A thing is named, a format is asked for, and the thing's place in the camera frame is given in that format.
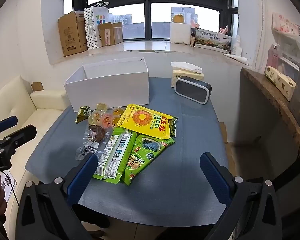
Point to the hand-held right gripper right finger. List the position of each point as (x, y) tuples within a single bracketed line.
[(215, 177)]

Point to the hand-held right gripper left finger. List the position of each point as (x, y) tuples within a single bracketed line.
[(82, 177)]

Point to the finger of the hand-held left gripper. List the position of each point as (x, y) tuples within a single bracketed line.
[(7, 123), (22, 133)]

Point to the light green striped snack packet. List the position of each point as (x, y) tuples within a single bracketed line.
[(112, 155)]

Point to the clear packet of brown snacks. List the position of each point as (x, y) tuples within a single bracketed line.
[(93, 133)]

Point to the green seaweed snack packet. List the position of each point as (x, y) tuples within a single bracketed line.
[(140, 162)]

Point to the clear yellow jelly cup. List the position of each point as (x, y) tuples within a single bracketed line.
[(94, 118)]

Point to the pink jelly cup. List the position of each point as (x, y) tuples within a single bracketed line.
[(106, 121)]

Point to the small dark green snack packet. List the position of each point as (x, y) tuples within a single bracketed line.
[(173, 127), (81, 113)]

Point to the amber jelly cup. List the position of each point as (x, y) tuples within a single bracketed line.
[(115, 123)]

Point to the yellow-green jelly cup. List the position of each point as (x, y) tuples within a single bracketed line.
[(101, 106)]

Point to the orange jelly cup cartoon lid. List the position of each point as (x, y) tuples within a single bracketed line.
[(118, 111)]

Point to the yellow snack packet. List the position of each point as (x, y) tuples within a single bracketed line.
[(142, 120)]

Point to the white cardboard box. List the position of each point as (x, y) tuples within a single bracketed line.
[(110, 92)]

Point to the cream leather sofa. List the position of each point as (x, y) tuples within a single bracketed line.
[(20, 100)]

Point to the white printed leaflet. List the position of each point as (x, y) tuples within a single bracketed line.
[(8, 182)]

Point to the brown cardboard scrap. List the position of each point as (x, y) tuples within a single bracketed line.
[(37, 86)]

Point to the blue-grey table cloth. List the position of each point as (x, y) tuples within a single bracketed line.
[(177, 142)]

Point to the grey rectangular speaker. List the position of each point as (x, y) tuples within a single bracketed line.
[(191, 92)]

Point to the wooden counter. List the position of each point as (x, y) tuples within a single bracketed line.
[(265, 87)]

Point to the yellow tissue pack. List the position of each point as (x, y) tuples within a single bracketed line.
[(187, 73)]

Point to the tall brown cardboard box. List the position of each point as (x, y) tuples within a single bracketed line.
[(71, 35)]

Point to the patterned cream tissue box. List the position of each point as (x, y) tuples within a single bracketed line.
[(280, 81)]

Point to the rolled white paper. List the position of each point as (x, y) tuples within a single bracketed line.
[(236, 58)]

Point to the dotted white paper bag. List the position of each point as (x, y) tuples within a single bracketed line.
[(92, 30)]

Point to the small open cardboard box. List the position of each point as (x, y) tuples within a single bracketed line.
[(110, 36)]

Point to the pink bottle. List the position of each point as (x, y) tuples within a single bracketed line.
[(273, 56)]

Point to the landscape printed flat box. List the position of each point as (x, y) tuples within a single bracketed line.
[(212, 41)]

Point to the pink figurine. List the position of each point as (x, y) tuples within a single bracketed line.
[(224, 30)]

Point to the white foam box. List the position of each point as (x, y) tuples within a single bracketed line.
[(180, 33)]

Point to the colourful figurine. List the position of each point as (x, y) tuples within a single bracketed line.
[(193, 30)]

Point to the orange round fruit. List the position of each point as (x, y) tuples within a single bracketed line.
[(178, 18)]

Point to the floral cloth pouch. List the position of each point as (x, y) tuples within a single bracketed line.
[(285, 23)]

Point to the black window frame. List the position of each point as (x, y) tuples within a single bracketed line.
[(146, 10)]

